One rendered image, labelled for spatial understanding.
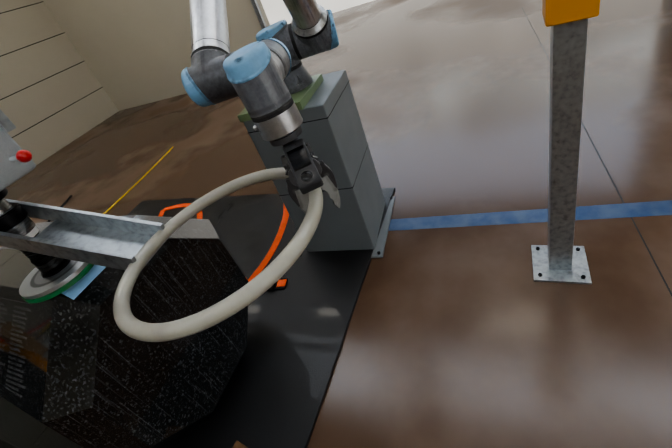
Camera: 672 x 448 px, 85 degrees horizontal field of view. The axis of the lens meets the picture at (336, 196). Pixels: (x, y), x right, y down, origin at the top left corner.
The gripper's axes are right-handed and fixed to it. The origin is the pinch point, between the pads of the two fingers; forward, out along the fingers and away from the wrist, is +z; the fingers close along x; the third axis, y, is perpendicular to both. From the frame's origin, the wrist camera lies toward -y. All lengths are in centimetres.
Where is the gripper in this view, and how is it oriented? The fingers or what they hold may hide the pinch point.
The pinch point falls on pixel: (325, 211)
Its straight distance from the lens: 83.4
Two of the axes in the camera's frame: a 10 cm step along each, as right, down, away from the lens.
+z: 3.9, 7.8, 4.9
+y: -2.3, -4.3, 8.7
